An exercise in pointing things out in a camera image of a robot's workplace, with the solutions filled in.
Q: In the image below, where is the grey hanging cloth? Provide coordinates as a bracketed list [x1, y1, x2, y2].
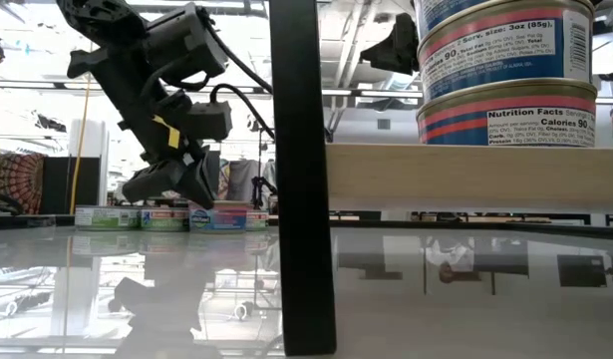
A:
[228, 159, 261, 200]

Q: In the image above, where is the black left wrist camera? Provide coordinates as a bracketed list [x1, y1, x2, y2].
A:
[185, 101, 234, 143]

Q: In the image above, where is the yellow tape piece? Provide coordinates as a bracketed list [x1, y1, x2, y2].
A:
[153, 114, 181, 150]

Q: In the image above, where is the yellow cable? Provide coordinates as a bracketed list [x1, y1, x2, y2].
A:
[69, 74, 93, 215]

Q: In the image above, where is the patterned red tapestry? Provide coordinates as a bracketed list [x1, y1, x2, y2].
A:
[0, 152, 46, 215]

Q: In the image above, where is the gold-lidded salmon can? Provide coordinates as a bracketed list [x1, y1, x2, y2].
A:
[416, 0, 595, 104]
[416, 78, 599, 148]
[188, 199, 251, 233]
[414, 0, 491, 41]

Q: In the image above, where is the white pillar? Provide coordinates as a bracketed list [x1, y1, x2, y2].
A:
[68, 118, 111, 200]

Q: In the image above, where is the black metal table frame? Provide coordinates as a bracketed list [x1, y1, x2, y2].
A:
[0, 211, 613, 242]

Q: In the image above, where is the black shelf side panel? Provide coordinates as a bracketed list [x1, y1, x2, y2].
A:
[267, 0, 338, 358]

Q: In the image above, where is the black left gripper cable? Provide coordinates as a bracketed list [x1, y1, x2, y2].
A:
[200, 9, 277, 141]

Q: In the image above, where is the black standing board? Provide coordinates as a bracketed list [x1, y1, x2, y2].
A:
[40, 157, 102, 215]

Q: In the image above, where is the wooden shelf board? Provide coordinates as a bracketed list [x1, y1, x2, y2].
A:
[325, 143, 613, 213]

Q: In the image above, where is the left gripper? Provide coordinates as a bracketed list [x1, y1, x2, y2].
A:
[66, 47, 218, 210]

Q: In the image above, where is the long ceiling light bar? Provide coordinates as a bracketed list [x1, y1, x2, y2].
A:
[0, 79, 613, 107]

